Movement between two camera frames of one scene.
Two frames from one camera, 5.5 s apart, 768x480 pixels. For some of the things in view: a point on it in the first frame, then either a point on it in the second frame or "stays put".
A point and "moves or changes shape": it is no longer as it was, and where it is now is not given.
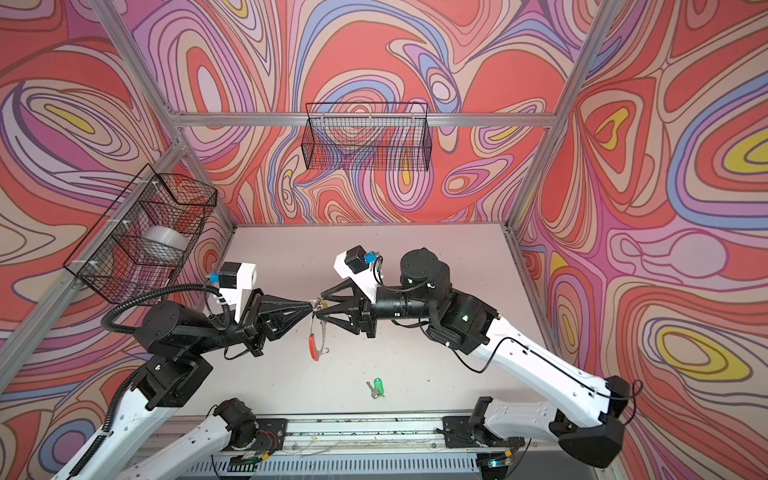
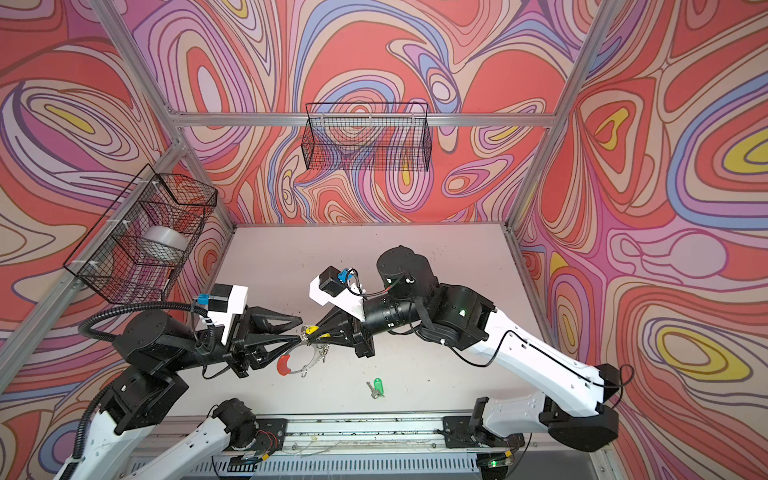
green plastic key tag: x=378 y=385 stays put
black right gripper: x=358 y=319 -> x=337 y=321
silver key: x=374 y=393 stays put
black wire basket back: x=373 y=136 stays put
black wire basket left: x=138 y=249 stays put
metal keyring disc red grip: x=314 y=347 moves or changes shape
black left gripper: x=263 y=321 -> x=242 y=354
